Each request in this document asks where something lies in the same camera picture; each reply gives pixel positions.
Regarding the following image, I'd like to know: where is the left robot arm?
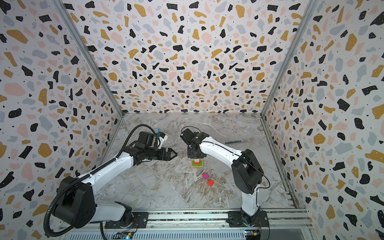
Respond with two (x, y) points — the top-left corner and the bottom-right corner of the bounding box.
(52, 146), (178, 229)

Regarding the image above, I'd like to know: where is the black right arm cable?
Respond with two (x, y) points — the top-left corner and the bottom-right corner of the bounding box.
(180, 125), (271, 240)

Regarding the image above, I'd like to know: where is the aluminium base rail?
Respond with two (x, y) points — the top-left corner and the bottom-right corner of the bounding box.
(104, 209), (313, 231)

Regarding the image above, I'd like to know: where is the corner metal post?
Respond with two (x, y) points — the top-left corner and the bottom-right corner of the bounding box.
(51, 1), (124, 118)
(261, 0), (319, 119)

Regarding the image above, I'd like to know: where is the right corner metal post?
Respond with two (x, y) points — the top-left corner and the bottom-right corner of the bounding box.
(261, 0), (319, 119)

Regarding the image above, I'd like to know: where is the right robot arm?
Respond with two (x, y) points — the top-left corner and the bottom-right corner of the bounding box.
(184, 134), (264, 227)

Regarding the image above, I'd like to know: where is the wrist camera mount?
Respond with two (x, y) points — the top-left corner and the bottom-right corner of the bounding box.
(135, 132), (168, 150)
(181, 129), (210, 146)

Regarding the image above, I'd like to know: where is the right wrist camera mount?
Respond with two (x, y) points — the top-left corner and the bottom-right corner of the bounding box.
(181, 129), (210, 146)

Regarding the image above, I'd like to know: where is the left corner metal post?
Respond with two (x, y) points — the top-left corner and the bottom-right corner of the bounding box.
(51, 1), (124, 118)

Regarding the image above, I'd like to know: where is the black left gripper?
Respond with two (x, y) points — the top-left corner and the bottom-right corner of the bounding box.
(144, 147), (177, 161)

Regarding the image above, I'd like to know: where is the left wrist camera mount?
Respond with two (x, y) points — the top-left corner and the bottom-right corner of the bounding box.
(135, 132), (168, 150)

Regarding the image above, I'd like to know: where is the small red cube block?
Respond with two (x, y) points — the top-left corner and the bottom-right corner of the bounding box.
(207, 180), (214, 187)

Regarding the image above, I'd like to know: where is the lime green rectangular block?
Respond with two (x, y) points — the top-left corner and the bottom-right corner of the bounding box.
(191, 159), (204, 168)

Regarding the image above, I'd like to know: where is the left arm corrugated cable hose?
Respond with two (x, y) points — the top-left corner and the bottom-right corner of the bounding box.
(42, 123), (158, 240)

